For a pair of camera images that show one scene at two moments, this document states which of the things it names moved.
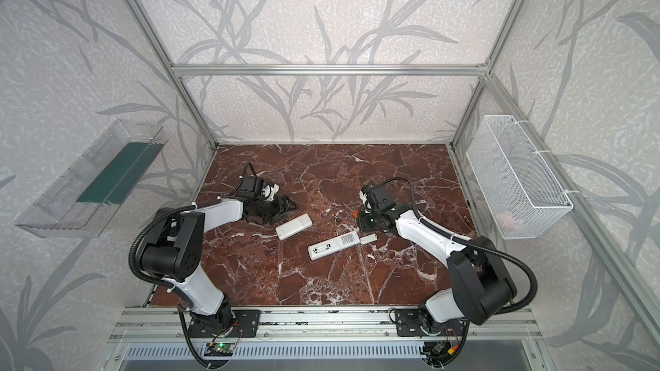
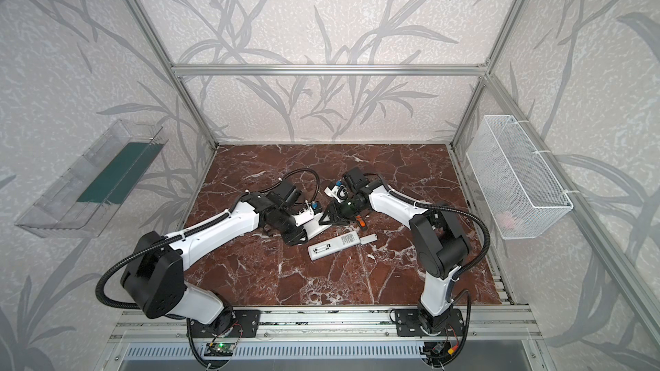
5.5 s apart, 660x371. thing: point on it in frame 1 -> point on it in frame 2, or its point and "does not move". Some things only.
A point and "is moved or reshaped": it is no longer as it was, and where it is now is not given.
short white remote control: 287,229 is moved or reshaped
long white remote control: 347,240 does not move
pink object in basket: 506,219 does not move
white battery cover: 369,239 does not move
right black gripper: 369,219 -> 338,206
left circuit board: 219,349 does not move
